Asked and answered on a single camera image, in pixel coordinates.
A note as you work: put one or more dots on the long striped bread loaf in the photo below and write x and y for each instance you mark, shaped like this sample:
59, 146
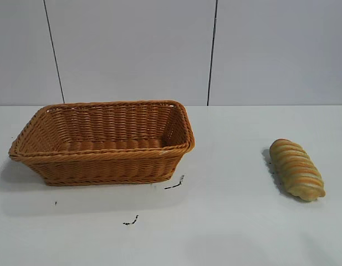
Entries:
296, 169

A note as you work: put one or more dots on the brown woven wicker basket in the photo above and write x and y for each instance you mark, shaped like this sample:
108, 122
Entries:
104, 163

